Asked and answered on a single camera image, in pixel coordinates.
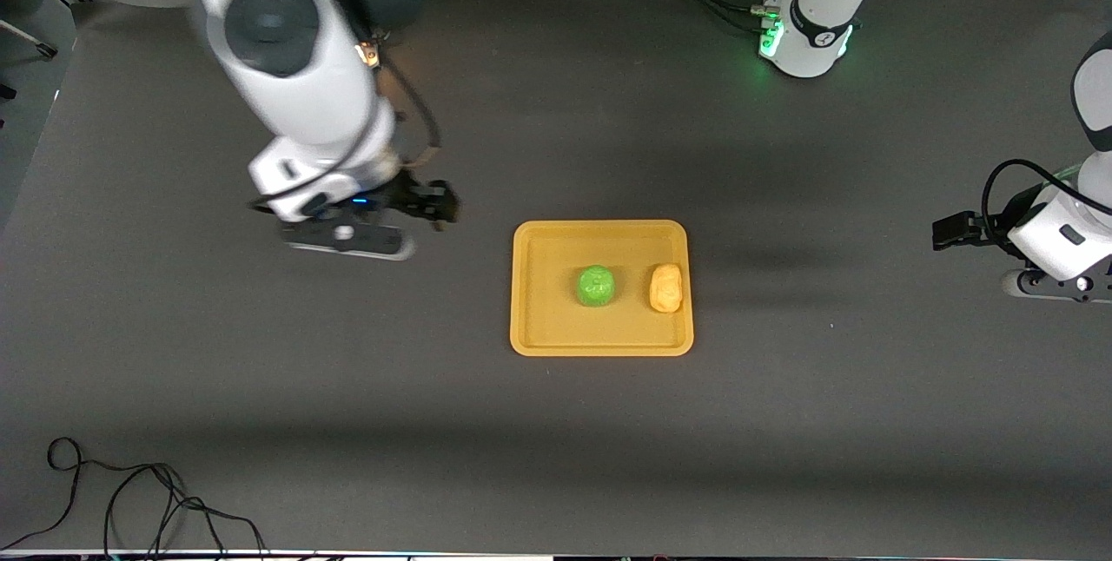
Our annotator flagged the green apple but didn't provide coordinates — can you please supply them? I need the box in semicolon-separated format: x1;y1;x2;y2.
577;264;619;309

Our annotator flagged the yellow-brown potato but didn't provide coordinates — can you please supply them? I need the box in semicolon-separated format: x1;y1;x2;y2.
649;262;685;314

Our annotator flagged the yellow plastic tray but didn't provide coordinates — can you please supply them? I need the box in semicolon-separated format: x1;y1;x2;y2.
510;220;695;358

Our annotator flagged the dark grey table mat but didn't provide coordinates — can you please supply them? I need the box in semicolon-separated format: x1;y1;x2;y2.
0;0;1112;558

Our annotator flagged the grey metal rod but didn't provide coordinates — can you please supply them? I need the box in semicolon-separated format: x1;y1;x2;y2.
0;18;57;58

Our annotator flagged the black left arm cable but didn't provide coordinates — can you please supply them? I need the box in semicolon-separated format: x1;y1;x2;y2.
982;159;1112;236

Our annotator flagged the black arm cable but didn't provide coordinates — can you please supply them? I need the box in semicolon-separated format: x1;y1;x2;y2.
982;159;1112;236
248;23;442;215

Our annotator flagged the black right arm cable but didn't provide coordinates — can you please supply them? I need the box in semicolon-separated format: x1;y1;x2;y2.
248;23;442;215

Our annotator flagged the loose thin black cable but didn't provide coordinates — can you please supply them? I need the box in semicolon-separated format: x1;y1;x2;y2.
0;437;270;558

